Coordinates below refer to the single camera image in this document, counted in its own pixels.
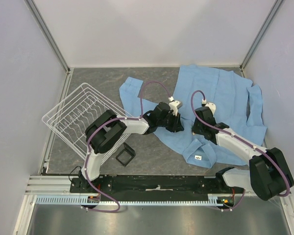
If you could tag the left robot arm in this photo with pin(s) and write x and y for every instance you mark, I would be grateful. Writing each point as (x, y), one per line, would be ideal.
(106, 131)

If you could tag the small black square frame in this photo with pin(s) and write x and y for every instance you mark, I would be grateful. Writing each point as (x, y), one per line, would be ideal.
(126, 155)

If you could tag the light blue cable duct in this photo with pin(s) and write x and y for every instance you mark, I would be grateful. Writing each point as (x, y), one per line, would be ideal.
(85, 200)

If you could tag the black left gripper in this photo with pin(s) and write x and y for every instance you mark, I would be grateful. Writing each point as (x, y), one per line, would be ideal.
(177, 126)

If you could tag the aluminium frame rail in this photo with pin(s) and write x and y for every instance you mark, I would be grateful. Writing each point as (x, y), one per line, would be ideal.
(38, 185)

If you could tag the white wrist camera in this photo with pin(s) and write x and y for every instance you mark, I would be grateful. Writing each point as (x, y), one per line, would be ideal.
(210, 105)
(174, 105)

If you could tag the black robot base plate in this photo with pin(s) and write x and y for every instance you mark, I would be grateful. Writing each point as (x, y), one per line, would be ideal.
(161, 187)

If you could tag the light blue button shirt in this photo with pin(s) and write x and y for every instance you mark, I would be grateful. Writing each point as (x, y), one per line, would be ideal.
(238, 105)

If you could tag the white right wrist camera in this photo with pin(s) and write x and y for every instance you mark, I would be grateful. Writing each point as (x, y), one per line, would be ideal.
(210, 105)

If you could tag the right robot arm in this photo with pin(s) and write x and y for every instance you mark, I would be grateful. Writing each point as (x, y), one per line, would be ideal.
(268, 174)

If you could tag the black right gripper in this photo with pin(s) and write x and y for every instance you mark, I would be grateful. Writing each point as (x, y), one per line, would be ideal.
(195, 129)

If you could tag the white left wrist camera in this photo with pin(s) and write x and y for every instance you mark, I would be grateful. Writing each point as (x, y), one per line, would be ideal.
(174, 105)

